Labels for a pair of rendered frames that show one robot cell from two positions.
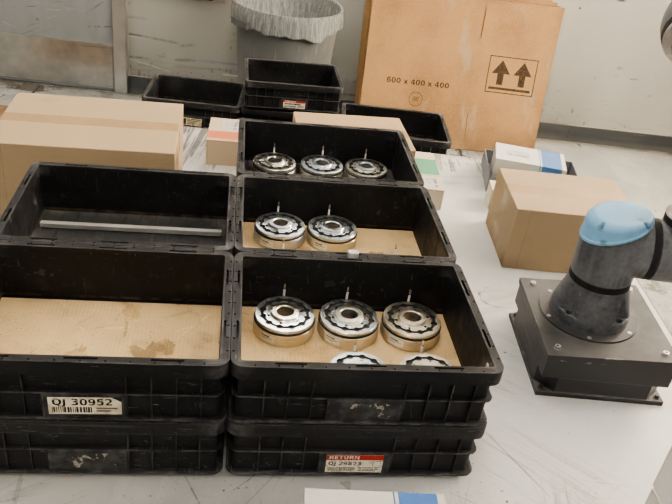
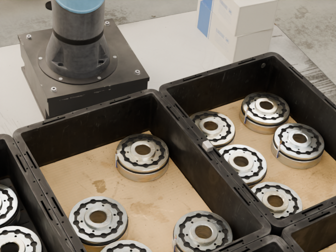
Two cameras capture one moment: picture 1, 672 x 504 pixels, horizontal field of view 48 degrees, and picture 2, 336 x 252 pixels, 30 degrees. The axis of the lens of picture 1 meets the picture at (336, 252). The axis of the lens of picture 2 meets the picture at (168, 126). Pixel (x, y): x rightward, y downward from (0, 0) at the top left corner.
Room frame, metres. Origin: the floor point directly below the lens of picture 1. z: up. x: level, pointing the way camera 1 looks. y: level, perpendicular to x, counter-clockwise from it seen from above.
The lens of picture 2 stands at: (1.52, 0.68, 1.72)
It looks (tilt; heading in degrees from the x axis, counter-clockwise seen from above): 43 degrees down; 246
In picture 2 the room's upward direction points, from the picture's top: 6 degrees clockwise
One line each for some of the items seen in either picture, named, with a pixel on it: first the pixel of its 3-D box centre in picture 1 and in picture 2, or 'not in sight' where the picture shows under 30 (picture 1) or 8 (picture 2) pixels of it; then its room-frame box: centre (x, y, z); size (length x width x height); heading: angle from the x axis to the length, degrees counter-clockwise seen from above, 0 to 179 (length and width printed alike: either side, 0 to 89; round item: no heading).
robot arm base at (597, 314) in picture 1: (594, 292); (78, 42); (1.23, -0.51, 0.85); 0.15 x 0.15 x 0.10
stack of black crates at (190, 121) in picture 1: (195, 127); not in sight; (3.00, 0.68, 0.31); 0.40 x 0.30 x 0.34; 94
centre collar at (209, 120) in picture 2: (412, 317); (210, 126); (1.05, -0.15, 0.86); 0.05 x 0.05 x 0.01
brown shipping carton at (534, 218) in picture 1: (559, 222); not in sight; (1.66, -0.54, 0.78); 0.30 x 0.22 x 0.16; 95
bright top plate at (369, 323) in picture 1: (348, 317); (240, 163); (1.03, -0.04, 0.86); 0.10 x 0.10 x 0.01
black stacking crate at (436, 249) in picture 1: (336, 242); (133, 202); (1.26, 0.00, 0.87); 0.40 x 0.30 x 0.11; 100
